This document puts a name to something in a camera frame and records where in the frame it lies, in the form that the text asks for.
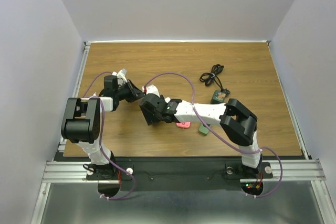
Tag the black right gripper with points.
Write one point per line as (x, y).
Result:
(148, 116)

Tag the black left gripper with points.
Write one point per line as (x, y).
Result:
(135, 93)

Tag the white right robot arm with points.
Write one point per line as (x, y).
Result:
(237, 121)

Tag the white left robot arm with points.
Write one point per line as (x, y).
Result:
(82, 124)

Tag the pink square socket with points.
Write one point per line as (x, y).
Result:
(183, 125)

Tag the green power strip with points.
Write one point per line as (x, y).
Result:
(208, 114)

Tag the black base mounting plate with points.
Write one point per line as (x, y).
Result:
(124, 186)

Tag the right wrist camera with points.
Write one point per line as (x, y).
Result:
(151, 89)

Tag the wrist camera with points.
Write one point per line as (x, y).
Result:
(121, 74)
(151, 89)

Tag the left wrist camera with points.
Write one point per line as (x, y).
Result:
(121, 74)

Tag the aluminium table edge rail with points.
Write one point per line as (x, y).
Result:
(87, 45)

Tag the front aluminium rail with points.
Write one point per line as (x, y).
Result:
(191, 168)

